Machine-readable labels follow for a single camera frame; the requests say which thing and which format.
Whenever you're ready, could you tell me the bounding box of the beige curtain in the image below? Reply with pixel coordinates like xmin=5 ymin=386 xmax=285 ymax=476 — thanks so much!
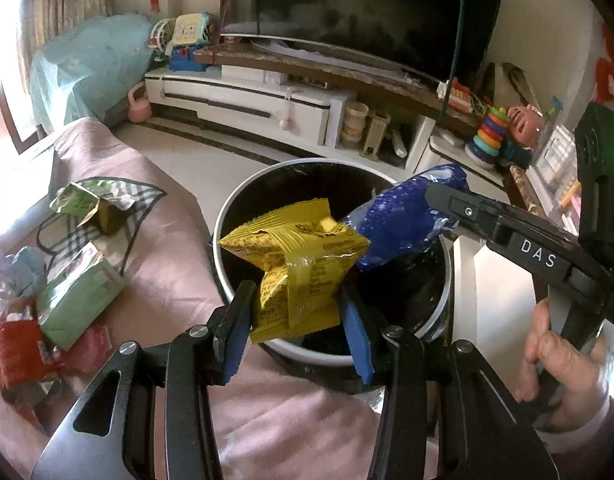
xmin=17 ymin=0 xmax=112 ymax=71

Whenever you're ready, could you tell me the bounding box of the white plastic basket toy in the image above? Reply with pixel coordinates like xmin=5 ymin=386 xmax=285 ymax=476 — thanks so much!
xmin=151 ymin=19 xmax=178 ymax=56

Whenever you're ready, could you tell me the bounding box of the red snack packet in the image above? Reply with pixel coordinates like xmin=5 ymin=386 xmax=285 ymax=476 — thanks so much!
xmin=0 ymin=320 xmax=62 ymax=391

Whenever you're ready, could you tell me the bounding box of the white tv cabinet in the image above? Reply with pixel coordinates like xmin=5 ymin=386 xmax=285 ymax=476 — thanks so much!
xmin=144 ymin=47 xmax=508 ymax=186

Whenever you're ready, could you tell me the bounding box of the blue toy machine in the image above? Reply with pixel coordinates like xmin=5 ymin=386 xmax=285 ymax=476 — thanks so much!
xmin=168 ymin=42 xmax=208 ymax=72

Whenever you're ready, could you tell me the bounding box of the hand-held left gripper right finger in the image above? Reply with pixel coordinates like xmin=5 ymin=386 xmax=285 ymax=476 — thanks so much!
xmin=337 ymin=282 xmax=558 ymax=480

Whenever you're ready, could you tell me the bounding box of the pink kettlebell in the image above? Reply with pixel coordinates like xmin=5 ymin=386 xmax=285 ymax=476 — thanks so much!
xmin=128 ymin=84 xmax=152 ymax=123

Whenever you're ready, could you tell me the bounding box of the pink cord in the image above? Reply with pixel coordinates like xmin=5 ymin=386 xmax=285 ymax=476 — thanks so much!
xmin=214 ymin=0 xmax=245 ymax=68

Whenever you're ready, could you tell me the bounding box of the rainbow stacking ring toy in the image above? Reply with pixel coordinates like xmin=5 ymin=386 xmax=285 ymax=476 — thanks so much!
xmin=466 ymin=107 xmax=508 ymax=163

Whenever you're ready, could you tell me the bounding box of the small pink packet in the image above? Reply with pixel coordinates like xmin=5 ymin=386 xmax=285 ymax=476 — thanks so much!
xmin=67 ymin=325 xmax=112 ymax=373

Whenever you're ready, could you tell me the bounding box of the red paper wall decoration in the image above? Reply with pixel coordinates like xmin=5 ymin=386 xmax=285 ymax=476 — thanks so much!
xmin=594 ymin=35 xmax=614 ymax=106

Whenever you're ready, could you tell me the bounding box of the stack of cream containers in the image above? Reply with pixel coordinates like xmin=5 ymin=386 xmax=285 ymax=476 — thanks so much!
xmin=342 ymin=101 xmax=368 ymax=148

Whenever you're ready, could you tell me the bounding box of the clear plastic drawer organiser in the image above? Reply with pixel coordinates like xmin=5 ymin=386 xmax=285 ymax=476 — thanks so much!
xmin=529 ymin=122 xmax=585 ymax=226

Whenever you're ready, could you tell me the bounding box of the green tissue pack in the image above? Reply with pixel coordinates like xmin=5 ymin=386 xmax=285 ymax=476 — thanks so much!
xmin=36 ymin=242 xmax=128 ymax=351

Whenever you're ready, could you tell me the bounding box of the pink blanket with plaid heart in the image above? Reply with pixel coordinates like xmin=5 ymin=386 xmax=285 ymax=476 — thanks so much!
xmin=0 ymin=117 xmax=438 ymax=480

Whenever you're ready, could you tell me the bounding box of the dark blue snack packet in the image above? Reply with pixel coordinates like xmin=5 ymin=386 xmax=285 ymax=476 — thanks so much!
xmin=343 ymin=162 xmax=470 ymax=273

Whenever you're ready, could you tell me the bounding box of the crumpled green packet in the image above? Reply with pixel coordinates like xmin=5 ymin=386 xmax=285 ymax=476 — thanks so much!
xmin=49 ymin=181 xmax=138 ymax=236

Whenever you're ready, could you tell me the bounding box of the wooden frame toy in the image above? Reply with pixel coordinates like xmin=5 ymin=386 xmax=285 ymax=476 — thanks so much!
xmin=362 ymin=112 xmax=392 ymax=161

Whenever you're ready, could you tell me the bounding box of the round black trash bin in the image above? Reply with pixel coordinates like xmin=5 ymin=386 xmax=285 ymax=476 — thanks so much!
xmin=211 ymin=159 xmax=456 ymax=396

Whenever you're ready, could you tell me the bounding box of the person's right hand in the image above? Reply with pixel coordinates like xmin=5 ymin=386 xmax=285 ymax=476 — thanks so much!
xmin=517 ymin=297 xmax=612 ymax=431

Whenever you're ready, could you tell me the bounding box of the yellow snack packet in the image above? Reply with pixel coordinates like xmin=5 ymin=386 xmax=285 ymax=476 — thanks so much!
xmin=218 ymin=199 xmax=372 ymax=345

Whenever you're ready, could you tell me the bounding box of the pink pig toy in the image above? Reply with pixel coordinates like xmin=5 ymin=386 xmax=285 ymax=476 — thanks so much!
xmin=507 ymin=105 xmax=542 ymax=143

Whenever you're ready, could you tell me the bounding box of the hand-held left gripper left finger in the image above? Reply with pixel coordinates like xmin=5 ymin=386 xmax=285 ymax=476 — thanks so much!
xmin=31 ymin=280 xmax=258 ymax=480

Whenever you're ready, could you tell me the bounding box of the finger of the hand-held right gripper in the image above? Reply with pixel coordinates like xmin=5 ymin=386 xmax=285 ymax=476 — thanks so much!
xmin=424 ymin=183 xmax=512 ymax=246

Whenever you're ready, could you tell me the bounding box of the orange toy telephone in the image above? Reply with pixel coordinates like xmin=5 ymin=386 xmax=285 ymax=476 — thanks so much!
xmin=447 ymin=80 xmax=472 ymax=111

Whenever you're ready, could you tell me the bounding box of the black flat television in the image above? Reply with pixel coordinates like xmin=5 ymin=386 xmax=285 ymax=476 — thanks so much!
xmin=219 ymin=0 xmax=508 ymax=91

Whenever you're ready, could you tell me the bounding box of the teal cloth cover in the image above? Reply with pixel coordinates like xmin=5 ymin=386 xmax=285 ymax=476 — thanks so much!
xmin=29 ymin=14 xmax=155 ymax=128

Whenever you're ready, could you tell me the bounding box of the white drawer child lock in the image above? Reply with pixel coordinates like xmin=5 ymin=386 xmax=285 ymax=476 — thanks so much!
xmin=281 ymin=87 xmax=295 ymax=131

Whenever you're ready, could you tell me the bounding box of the green cable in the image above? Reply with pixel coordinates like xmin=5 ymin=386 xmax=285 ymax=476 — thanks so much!
xmin=438 ymin=0 xmax=468 ymax=126

